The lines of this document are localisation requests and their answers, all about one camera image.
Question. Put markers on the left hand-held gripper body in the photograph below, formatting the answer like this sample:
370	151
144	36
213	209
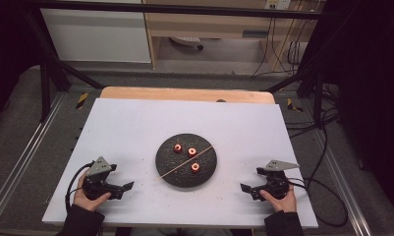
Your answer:
98	165

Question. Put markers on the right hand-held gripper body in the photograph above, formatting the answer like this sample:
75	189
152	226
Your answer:
276	183

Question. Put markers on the black round plate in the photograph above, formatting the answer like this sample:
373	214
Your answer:
171	164

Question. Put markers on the thin wooden skewer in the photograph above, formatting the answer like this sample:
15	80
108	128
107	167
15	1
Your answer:
184	163

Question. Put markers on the person's right hand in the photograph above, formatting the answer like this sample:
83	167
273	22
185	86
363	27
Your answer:
284	205

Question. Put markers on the person's left hand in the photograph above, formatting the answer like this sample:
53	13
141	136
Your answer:
86	204

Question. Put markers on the yellow black tape strip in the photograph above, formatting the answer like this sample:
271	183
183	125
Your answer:
82	100
293	105

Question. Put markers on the wooden table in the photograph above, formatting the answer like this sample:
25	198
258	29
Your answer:
184	95

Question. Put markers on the white cabinet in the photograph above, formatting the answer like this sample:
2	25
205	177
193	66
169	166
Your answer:
96	36

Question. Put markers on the dark curtain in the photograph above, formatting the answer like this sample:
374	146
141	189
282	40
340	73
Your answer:
371	82
8	49

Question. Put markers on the white chair base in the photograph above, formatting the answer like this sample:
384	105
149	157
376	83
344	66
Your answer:
186	40

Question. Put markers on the light wooden desk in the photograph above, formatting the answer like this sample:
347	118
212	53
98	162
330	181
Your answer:
201	24

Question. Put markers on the white power strip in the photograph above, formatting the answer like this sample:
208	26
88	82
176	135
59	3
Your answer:
278	4

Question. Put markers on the aluminium rail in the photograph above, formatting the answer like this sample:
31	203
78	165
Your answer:
24	157
342	183

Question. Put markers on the black metal frame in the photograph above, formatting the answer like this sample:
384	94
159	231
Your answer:
184	9

